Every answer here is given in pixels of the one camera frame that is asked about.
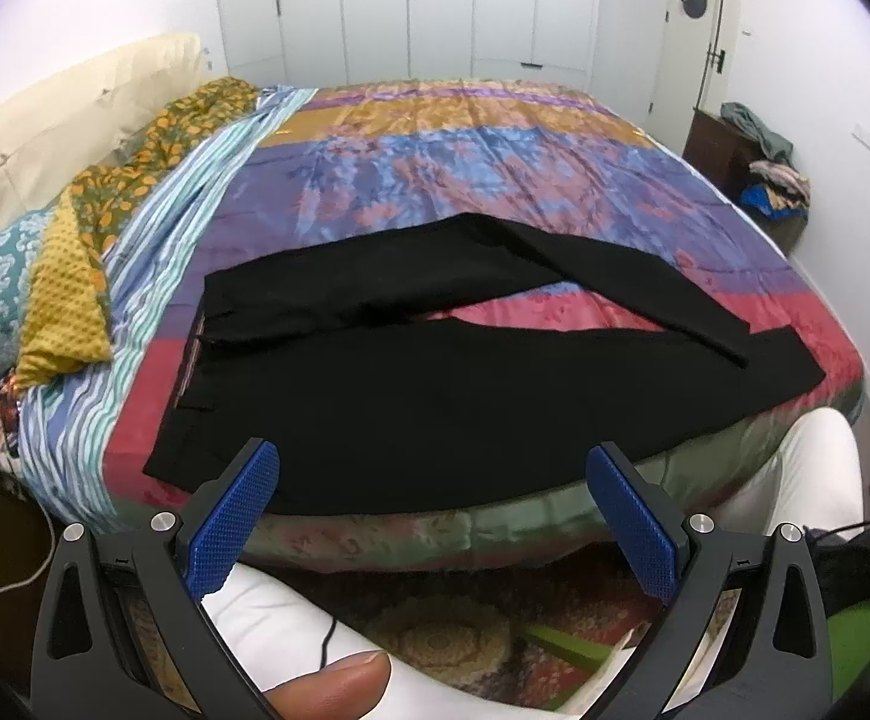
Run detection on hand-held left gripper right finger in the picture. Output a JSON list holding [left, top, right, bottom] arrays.
[[585, 441, 833, 720]]

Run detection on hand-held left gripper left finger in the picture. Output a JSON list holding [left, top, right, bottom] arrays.
[[30, 436, 282, 720]]

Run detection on black pants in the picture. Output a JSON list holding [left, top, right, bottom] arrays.
[[142, 211, 827, 518]]

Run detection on person's left hand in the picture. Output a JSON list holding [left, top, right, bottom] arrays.
[[264, 651, 392, 720]]

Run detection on green strip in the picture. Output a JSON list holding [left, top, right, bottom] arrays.
[[523, 626, 620, 670]]

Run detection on dark bag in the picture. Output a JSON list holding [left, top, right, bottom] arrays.
[[806, 521, 870, 610]]

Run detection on pile of mixed clothes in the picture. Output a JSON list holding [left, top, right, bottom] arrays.
[[739, 157, 811, 222]]

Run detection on patterned floor rug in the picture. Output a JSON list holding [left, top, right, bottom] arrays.
[[236, 540, 680, 710]]

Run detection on brown wooden bedside table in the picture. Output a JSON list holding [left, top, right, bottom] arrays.
[[0, 476, 57, 661]]

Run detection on yellow knitted cloth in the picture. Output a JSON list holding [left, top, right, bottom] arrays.
[[15, 191, 115, 391]]

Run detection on dark wooden dresser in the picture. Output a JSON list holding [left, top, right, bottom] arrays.
[[686, 109, 807, 256]]

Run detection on white door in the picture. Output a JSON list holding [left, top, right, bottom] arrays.
[[645, 0, 743, 158]]

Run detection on colourful floral satin blanket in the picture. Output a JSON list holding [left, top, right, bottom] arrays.
[[101, 79, 867, 572]]

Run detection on cream padded headboard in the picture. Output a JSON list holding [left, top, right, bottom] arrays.
[[0, 34, 207, 256]]

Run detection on white wardrobe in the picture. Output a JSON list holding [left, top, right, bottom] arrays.
[[212, 0, 605, 91]]

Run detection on white cable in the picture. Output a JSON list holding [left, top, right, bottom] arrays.
[[0, 495, 59, 599]]

